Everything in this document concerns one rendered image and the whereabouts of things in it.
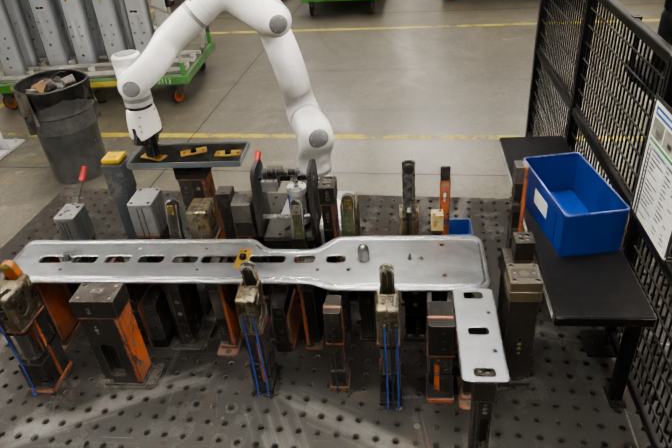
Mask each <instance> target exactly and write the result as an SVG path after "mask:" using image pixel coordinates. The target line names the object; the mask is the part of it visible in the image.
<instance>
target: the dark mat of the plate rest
mask: <svg viewBox="0 0 672 448"><path fill-rule="evenodd" d="M246 145H247V143H238V144H201V145H163V146H159V148H160V152H161V154H165V155H167V157H166V158H165V159H163V160H162V161H156V160H151V159H145V158H141V156H142V155H143V154H145V153H146V151H145V148H144V147H143V148H142V149H141V150H140V151H139V153H138V154H137V155H136V156H135V158H134V159H133V160H132V161H131V163H172V162H215V161H239V160H240V157H241V155H242V153H243V151H244V149H245V147H246ZM194 147H196V148H200V147H207V152H205V153H200V154H195V155H190V156H184V157H181V154H180V152H181V151H184V150H189V149H190V148H194ZM226 149H231V150H242V153H241V155H240V156H229V157H214V155H215V153H216V151H222V150H226Z"/></svg>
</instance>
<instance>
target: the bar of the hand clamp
mask: <svg viewBox="0 0 672 448"><path fill-rule="evenodd" d="M402 201H403V218H406V212H405V203H412V206H413V218H415V159H402Z"/></svg>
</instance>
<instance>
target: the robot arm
mask: <svg viewBox="0 0 672 448"><path fill-rule="evenodd" d="M222 12H227V13H229V14H231V15H233V16H234V17H236V18H238V19H239V20H241V21H242V22H243V23H245V24H246V25H248V26H249V27H251V28H253V29H254V30H256V31H258V34H259V36H260V39H261V41H262V43H263V46H264V48H265V50H266V53H267V55H268V57H269V60H270V62H271V65H272V67H273V70H274V73H275V75H276V78H277V81H278V83H279V86H280V89H281V92H282V96H283V100H284V105H285V109H286V114H287V118H288V121H289V124H290V126H291V128H292V130H293V132H294V133H295V135H296V138H297V141H298V146H299V154H298V157H297V166H298V167H299V168H300V170H301V172H300V174H299V175H306V170H307V165H308V161H309V159H315V161H316V166H317V175H318V179H320V176H333V175H332V165H331V152H332V149H333V145H334V134H333V130H332V126H331V124H330V122H329V120H328V119H327V117H326V116H325V115H324V113H323V112H322V110H321V108H320V107H319V105H318V103H317V101H316V99H315V96H314V94H313V91H312V87H311V83H310V80H309V76H308V73H307V70H306V66H305V63H304V60H303V57H302V55H301V52H300V49H299V47H298V44H297V42H296V40H295V37H294V35H293V33H292V30H291V24H292V17H291V14H290V11H289V10H288V8H287V7H286V6H285V5H284V4H283V3H282V2H281V1H280V0H185V1H184V2H183V3H182V4H181V5H180V6H179V7H178V8H177V9H176V10H175V11H174V12H173V13H172V14H171V15H170V16H169V17H168V18H167V20H166V21H165V22H164V23H163V24H162V25H161V26H160V27H159V28H158V29H157V30H156V31H155V33H154V34H153V36H152V38H151V40H150V42H149V44H148V46H147V47H146V49H145V50H144V51H143V53H142V54H141V53H140V52H139V51H137V50H124V51H120V52H117V53H115V54H113V55H112V56H111V61H112V64H113V68H114V71H115V74H116V78H117V88H118V91H119V93H120V95H121V96H122V98H123V101H124V104H125V107H127V110H126V120H127V125H128V130H129V134H130V137H131V139H133V140H134V145H135V146H143V147H144V148H145V151H146V155H147V157H151V158H155V157H156V156H155V153H154V152H156V153H157V154H161V152H160V148H159V145H158V142H159V134H160V132H161V131H162V129H163V128H162V125H161V120H160V117H159V114H158V111H157V109H156V107H155V105H154V103H153V98H152V94H151V90H150V89H151V88H152V87H153V86H154V85H155V84H156V83H157V82H158V81H159V80H160V79H161V78H162V77H163V76H164V75H165V73H166V72H167V71H168V70H169V68H170V67H171V65H172V64H173V62H174V60H175V59H176V57H177V55H178V54H179V53H180V51H181V50H182V49H183V48H184V47H186V46H187V45H188V44H189V43H190V42H191V41H192V40H193V39H194V38H195V37H196V36H197V35H198V34H199V33H200V32H201V31H203V30H204V29H205V28H206V27H207V26H208V25H209V24H210V23H211V22H212V21H213V20H214V19H215V18H216V17H217V16H218V15H219V14H220V13H222ZM149 138H150V141H149ZM145 141H146V142H145Z"/></svg>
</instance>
